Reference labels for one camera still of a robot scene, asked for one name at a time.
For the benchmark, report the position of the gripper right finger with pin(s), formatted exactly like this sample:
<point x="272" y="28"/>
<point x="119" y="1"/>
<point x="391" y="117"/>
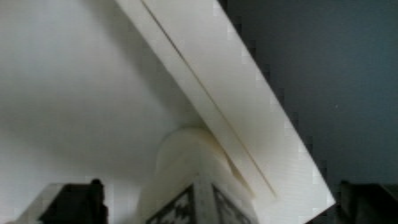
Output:
<point x="366" y="204"/>

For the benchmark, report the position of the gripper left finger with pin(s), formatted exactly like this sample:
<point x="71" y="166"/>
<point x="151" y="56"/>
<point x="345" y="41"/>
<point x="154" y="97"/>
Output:
<point x="76" y="207"/>

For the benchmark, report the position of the white table leg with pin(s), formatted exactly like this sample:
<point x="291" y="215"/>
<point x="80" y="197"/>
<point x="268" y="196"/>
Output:
<point x="195" y="193"/>

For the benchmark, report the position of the white square tabletop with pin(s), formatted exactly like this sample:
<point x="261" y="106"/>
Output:
<point x="122" y="68"/>

